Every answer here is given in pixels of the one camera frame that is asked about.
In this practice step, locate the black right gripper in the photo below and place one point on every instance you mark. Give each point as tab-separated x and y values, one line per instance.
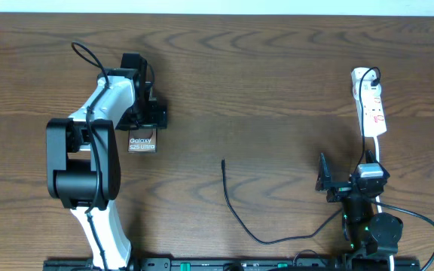
339	190

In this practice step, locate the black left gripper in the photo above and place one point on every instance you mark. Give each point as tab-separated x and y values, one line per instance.
154	117

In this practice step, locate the Galaxy S25 Ultra smartphone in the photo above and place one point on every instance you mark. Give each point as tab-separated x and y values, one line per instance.
142	141

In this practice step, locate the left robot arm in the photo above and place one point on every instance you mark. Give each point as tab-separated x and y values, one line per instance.
83	162

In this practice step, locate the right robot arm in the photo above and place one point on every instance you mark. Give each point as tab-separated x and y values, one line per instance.
373	236

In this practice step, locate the black USB charger plug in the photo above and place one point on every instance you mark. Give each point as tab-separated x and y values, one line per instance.
375	82

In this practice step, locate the white power strip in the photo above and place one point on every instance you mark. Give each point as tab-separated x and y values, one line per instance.
369	105

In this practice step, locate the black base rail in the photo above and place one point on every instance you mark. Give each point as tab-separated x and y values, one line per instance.
302	263

